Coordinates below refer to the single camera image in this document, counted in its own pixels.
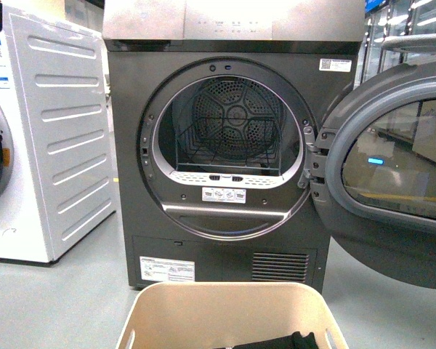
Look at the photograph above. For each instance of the beige plastic laundry hamper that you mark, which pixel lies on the beige plastic laundry hamper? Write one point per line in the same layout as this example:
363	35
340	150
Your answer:
226	314

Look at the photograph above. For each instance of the dark grey front-load dryer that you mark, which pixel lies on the dark grey front-load dryer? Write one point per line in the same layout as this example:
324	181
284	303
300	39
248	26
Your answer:
216	107

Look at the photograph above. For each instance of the white warning label sticker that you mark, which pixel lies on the white warning label sticker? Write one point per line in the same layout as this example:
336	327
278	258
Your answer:
160	270

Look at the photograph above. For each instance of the open grey dryer door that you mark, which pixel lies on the open grey dryer door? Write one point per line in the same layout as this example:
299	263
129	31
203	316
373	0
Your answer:
373	173

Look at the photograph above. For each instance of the white washing machine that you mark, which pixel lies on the white washing machine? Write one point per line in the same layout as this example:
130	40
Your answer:
56	179

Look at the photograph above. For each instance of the black printed t-shirt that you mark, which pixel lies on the black printed t-shirt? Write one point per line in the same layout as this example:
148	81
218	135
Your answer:
292	341

